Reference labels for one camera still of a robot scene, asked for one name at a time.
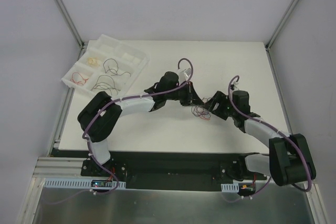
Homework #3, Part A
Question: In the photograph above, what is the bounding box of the coloured wire bundle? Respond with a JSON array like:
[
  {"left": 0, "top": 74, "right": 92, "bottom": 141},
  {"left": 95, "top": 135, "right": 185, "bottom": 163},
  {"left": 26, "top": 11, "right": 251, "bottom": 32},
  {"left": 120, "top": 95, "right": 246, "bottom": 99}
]
[{"left": 190, "top": 105, "right": 212, "bottom": 120}]

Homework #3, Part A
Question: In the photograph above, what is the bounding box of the black wire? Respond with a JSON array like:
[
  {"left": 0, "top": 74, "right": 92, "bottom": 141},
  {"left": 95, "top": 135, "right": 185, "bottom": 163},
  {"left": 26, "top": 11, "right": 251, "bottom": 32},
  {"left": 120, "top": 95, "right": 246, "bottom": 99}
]
[{"left": 90, "top": 74, "right": 124, "bottom": 96}]

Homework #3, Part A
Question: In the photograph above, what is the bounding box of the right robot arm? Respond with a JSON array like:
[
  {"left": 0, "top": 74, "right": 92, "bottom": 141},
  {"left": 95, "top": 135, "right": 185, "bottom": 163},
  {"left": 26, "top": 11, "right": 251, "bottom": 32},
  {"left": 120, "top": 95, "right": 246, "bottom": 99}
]
[{"left": 205, "top": 90, "right": 316, "bottom": 192}]

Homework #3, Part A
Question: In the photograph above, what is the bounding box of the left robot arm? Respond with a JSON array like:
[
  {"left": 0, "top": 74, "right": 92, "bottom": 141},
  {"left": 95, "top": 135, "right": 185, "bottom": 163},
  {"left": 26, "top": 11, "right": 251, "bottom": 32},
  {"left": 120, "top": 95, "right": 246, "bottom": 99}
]
[{"left": 77, "top": 71, "right": 204, "bottom": 176}]

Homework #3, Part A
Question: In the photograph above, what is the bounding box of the white foam compartment tray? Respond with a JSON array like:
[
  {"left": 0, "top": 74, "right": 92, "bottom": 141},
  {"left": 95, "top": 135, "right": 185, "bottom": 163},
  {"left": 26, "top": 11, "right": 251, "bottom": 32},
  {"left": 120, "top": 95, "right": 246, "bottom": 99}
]
[{"left": 61, "top": 35, "right": 149, "bottom": 98}]

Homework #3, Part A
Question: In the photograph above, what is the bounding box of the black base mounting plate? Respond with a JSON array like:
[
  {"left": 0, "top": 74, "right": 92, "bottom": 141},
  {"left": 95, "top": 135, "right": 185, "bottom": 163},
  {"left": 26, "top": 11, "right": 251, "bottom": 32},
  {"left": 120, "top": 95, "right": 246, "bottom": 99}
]
[{"left": 81, "top": 152, "right": 266, "bottom": 191}]

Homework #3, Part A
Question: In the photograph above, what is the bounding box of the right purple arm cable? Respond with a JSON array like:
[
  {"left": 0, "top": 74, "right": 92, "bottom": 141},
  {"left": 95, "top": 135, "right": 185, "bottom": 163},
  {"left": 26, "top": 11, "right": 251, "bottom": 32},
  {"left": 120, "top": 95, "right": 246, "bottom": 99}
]
[{"left": 227, "top": 75, "right": 313, "bottom": 192}]

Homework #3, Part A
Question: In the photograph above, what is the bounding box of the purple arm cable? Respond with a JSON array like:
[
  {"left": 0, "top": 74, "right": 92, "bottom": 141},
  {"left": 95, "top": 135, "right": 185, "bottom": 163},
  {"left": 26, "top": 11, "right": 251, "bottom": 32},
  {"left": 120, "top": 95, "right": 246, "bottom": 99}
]
[
  {"left": 82, "top": 58, "right": 195, "bottom": 167},
  {"left": 227, "top": 75, "right": 313, "bottom": 192}
]

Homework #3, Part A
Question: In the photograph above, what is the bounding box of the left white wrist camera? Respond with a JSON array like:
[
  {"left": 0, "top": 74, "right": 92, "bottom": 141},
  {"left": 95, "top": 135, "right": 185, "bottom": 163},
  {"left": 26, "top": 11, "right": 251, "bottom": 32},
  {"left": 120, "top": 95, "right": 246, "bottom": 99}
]
[{"left": 177, "top": 68, "right": 192, "bottom": 83}]

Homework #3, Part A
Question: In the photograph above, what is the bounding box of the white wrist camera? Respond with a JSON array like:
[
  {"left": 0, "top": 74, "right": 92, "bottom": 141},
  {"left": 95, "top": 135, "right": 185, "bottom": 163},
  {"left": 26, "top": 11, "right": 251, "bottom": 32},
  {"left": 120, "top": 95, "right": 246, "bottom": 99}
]
[
  {"left": 177, "top": 68, "right": 192, "bottom": 83},
  {"left": 230, "top": 82, "right": 239, "bottom": 91}
]

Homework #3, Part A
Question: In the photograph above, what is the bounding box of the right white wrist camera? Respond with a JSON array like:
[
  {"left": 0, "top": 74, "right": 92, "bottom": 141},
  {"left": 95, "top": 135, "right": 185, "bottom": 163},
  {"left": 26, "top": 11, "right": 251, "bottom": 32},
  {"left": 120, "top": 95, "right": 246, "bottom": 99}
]
[{"left": 230, "top": 82, "right": 239, "bottom": 91}]

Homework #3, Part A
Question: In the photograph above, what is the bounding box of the right white cable duct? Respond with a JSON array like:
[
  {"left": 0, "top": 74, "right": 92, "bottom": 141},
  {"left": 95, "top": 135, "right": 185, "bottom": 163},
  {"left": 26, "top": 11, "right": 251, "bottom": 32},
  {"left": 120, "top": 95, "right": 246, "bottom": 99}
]
[{"left": 220, "top": 183, "right": 239, "bottom": 193}]

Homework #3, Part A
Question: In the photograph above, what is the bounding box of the white cable duct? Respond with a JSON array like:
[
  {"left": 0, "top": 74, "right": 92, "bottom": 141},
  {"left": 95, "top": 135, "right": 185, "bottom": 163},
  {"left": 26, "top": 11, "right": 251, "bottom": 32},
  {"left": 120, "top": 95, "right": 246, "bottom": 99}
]
[
  {"left": 220, "top": 183, "right": 239, "bottom": 193},
  {"left": 44, "top": 178, "right": 126, "bottom": 190}
]

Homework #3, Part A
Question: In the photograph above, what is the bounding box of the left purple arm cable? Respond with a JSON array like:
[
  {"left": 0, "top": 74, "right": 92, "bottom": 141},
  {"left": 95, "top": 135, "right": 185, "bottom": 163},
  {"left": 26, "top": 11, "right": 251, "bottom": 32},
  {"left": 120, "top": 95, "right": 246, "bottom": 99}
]
[{"left": 82, "top": 58, "right": 195, "bottom": 167}]

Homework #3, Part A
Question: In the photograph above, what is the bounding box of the right aluminium corner post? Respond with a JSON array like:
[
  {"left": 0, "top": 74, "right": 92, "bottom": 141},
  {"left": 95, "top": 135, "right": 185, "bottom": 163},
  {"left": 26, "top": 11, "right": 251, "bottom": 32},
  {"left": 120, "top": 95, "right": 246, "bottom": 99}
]
[{"left": 265, "top": 0, "right": 301, "bottom": 51}]

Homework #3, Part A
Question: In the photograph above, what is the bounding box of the left white cable duct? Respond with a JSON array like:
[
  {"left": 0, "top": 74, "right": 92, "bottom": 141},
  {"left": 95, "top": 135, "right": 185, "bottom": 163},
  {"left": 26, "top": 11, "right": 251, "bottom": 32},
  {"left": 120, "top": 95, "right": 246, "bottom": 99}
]
[{"left": 44, "top": 178, "right": 126, "bottom": 190}]

